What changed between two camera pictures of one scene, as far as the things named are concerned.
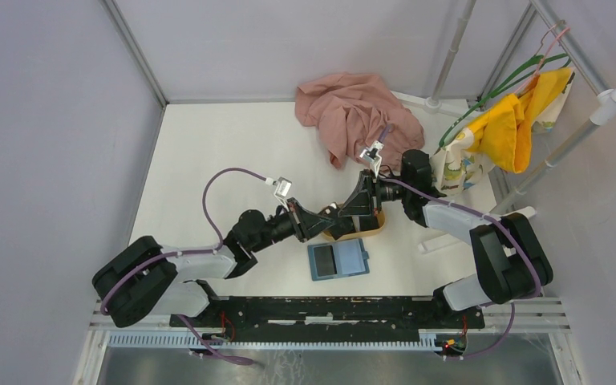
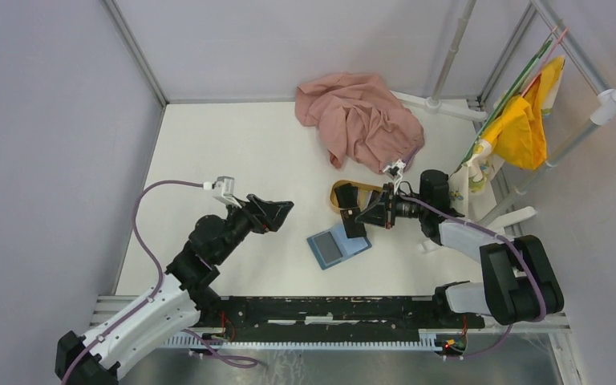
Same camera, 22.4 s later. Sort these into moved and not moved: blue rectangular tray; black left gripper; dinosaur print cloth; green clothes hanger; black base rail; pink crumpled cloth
Moved: black left gripper; blue rectangular tray; green clothes hanger; dinosaur print cloth
Not moved: black base rail; pink crumpled cloth
